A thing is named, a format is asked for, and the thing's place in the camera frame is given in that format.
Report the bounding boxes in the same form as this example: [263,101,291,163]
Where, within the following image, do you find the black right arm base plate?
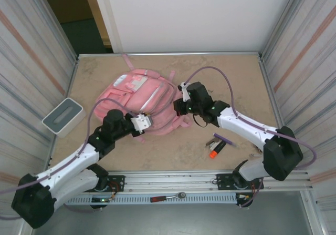
[215,173,263,191]

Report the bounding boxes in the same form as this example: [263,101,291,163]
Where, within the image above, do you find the thin black camera cable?
[193,113,208,128]

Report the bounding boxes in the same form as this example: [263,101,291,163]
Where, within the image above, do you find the slotted grey cable duct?
[59,192,238,206]

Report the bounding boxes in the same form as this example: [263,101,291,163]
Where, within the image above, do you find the aluminium table edge strip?
[77,51,261,57]

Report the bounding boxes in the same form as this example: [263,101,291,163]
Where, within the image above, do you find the aluminium front rail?
[31,169,314,192]

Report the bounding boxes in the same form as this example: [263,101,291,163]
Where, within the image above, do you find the small silver stapler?
[205,137,220,149]

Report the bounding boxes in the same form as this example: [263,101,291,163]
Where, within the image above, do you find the white door frame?
[90,0,124,54]

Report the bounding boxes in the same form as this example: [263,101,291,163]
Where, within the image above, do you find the purple pen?
[213,132,237,147]

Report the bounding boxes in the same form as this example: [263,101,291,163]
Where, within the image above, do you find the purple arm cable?
[183,66,318,209]
[0,99,139,220]

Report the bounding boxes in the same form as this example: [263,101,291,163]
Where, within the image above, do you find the ratchet wrench with red handle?
[150,191,186,203]

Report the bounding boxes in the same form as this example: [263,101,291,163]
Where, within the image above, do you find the black electronics module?
[235,192,254,209]
[90,196,112,210]

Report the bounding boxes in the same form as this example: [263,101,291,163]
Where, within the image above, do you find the pink backpack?
[93,53,191,144]

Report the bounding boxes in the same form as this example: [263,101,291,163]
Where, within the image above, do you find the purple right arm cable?
[183,66,318,209]

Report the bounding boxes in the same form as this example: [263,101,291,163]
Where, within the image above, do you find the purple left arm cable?
[0,99,139,220]

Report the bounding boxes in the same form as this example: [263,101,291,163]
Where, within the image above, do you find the black highlighter with orange cap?
[209,141,227,159]

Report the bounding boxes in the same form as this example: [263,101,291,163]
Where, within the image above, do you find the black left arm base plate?
[78,175,125,193]

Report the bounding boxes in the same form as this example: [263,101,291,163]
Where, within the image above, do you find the white and grey tissue box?
[41,97,87,138]

